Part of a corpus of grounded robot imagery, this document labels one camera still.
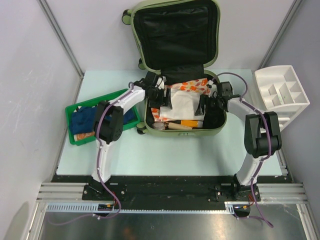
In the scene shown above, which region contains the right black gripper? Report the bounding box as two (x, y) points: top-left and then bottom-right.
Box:
(194, 94), (220, 117)

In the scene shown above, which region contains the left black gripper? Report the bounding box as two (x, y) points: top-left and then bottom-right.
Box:
(147, 87), (172, 110)

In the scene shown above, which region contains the white cloth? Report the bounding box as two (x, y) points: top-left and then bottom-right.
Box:
(159, 89), (204, 121)

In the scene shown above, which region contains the floral tulip print cloth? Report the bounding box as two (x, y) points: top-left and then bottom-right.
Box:
(151, 78), (208, 122)

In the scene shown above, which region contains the olive green hard-shell suitcase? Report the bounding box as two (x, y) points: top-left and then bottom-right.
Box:
(121, 0), (228, 138)

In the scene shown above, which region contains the navy blue cloth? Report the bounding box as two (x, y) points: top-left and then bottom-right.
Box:
(69, 106), (136, 135)

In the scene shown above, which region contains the orange rabbit print cloth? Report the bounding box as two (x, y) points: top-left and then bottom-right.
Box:
(73, 131), (95, 142)

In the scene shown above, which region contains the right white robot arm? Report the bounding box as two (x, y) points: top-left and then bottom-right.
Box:
(195, 80), (282, 201)

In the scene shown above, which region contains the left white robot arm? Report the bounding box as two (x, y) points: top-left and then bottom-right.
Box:
(91, 72), (170, 200)

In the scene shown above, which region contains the orange yellow tube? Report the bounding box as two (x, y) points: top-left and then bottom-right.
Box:
(180, 120), (203, 128)

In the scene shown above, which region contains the green plastic tray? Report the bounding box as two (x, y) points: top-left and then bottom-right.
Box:
(65, 89), (126, 146)

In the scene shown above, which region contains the white plastic drawer organizer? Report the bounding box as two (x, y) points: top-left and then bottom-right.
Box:
(254, 65), (310, 131)

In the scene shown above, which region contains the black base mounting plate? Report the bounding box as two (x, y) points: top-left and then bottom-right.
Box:
(51, 173), (293, 212)

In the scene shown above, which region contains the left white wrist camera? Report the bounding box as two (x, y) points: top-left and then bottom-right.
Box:
(155, 76), (167, 90)

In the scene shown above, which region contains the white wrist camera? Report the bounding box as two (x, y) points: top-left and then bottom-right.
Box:
(206, 80), (217, 98)
(155, 76), (167, 90)

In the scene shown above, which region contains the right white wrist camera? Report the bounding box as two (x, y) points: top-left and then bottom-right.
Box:
(206, 80), (217, 98)

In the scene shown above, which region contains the white slotted cable duct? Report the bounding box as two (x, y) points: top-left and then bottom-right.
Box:
(46, 201), (253, 215)

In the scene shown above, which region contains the left aluminium frame post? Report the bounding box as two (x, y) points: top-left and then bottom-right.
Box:
(37, 0), (84, 79)

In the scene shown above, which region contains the aluminium frame post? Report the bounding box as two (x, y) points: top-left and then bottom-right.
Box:
(37, 0), (84, 79)
(257, 0), (305, 70)

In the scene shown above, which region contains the right aluminium frame post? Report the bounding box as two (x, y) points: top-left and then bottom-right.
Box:
(257, 0), (305, 70)

